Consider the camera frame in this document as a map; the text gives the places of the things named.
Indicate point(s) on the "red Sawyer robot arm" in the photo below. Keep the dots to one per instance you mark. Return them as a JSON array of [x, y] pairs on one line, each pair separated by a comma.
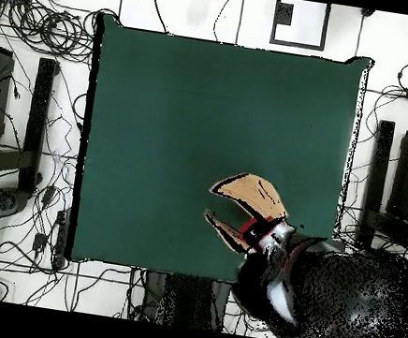
[[341, 291]]

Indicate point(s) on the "small dark square panel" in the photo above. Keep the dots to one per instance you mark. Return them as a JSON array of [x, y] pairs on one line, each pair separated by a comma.
[[284, 13]]

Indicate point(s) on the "dark green table cloth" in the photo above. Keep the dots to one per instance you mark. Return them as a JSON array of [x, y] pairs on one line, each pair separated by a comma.
[[217, 103]]

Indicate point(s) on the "black power strip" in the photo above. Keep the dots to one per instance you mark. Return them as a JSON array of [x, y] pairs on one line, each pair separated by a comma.
[[62, 238]]

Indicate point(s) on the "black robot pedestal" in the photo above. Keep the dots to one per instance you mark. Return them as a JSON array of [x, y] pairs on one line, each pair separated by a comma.
[[184, 298]]

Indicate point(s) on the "tan terry towel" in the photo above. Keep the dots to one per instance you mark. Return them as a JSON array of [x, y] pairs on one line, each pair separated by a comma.
[[253, 193]]

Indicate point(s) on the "black metal stand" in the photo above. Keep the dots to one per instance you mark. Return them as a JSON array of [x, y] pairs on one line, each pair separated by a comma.
[[37, 125], [377, 176]]

